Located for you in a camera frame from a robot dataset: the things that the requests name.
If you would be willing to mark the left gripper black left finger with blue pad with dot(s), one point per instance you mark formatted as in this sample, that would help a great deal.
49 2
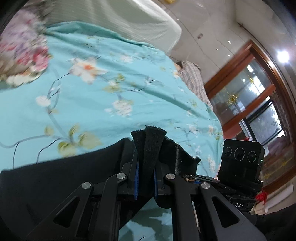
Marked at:
91 211

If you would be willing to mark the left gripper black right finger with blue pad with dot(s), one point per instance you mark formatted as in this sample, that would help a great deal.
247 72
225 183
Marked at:
199 211

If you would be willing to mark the dark navy pants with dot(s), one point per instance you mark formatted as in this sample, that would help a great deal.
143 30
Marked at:
30 193

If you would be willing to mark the wooden framed glass door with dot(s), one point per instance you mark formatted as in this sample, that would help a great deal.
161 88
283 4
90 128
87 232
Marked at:
252 103

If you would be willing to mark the turquoise floral bed sheet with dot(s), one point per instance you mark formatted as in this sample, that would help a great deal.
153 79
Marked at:
98 89

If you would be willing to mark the plaid cloth beside bed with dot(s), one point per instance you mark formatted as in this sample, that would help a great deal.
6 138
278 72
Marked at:
191 75

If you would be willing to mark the purple pink floral pillow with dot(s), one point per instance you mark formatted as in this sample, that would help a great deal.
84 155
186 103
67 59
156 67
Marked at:
24 49

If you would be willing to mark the white striped padded headboard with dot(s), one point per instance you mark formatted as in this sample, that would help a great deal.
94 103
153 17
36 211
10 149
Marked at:
142 21

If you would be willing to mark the black camera box three lenses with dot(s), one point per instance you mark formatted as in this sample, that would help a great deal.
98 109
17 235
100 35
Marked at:
241 161

